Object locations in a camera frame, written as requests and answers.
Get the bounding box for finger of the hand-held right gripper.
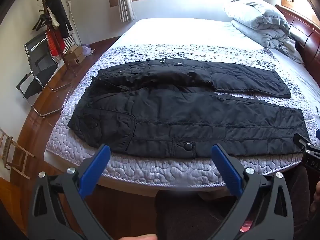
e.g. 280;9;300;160
293;132;316;153

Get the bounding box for light wooden folding chair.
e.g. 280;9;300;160
0;127;36;179

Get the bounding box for black chrome-framed chair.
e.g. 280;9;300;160
16;32;73;117

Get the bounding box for red-brown wooden headboard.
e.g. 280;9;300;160
274;4;320;73

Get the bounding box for white pole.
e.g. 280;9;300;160
67;1;81;46

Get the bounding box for grey quilted mattress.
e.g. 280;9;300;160
44;17;320;188

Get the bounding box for folded grey duvet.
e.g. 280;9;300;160
224;0;304;63

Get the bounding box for black hanging garment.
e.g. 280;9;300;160
46;0;73;38

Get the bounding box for red hanging garment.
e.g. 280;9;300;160
46;27;67;57

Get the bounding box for person's right hand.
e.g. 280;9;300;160
310;180;320;213

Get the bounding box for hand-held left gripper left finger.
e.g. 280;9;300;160
27;144;113;240

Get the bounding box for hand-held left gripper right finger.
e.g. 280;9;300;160
211;144;294;240

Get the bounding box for pale pleated curtain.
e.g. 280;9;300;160
116;0;137;22

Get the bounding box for pale plastic bag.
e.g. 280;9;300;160
82;44;96;56

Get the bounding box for person's left hand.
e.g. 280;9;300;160
117;233;158;240

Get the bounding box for black quilted pants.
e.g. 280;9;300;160
67;58;310;159

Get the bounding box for dark wooden coat rack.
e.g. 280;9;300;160
32;0;78;77

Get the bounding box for striped laundry basket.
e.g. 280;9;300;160
62;35;77;53

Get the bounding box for person's dark trousers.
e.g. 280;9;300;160
154;165;320;240

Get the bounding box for cardboard box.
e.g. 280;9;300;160
67;55;86;67
67;45;83;58

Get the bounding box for white bed sheet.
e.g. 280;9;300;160
117;17;320;100

